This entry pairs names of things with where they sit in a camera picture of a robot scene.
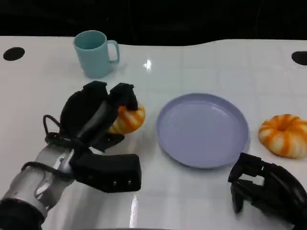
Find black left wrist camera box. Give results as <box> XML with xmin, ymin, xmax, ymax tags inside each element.
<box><xmin>69</xmin><ymin>153</ymin><xmax>142</xmax><ymax>194</ymax></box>

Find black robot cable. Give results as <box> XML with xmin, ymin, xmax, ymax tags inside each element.
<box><xmin>21</xmin><ymin>161</ymin><xmax>75</xmax><ymax>181</ymax></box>
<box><xmin>42</xmin><ymin>114</ymin><xmax>83</xmax><ymax>147</ymax></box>

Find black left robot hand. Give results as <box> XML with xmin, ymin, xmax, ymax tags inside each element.
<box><xmin>59</xmin><ymin>80</ymin><xmax>140</xmax><ymax>153</ymax></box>

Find orange white toy bread roll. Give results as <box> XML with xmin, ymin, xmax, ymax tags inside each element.
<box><xmin>107</xmin><ymin>103</ymin><xmax>146</xmax><ymax>135</ymax></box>
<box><xmin>258</xmin><ymin>114</ymin><xmax>307</xmax><ymax>160</ymax></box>

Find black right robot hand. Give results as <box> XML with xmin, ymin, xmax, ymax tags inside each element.
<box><xmin>227</xmin><ymin>152</ymin><xmax>307</xmax><ymax>230</ymax></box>

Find pale green mug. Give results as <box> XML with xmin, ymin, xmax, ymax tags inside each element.
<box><xmin>73</xmin><ymin>30</ymin><xmax>120</xmax><ymax>79</ymax></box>

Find black table grommet hole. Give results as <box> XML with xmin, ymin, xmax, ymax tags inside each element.
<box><xmin>291</xmin><ymin>51</ymin><xmax>307</xmax><ymax>65</ymax></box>
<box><xmin>3</xmin><ymin>46</ymin><xmax>26</xmax><ymax>61</ymax></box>

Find lilac plate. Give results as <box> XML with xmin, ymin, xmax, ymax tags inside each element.
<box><xmin>156</xmin><ymin>92</ymin><xmax>250</xmax><ymax>170</ymax></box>

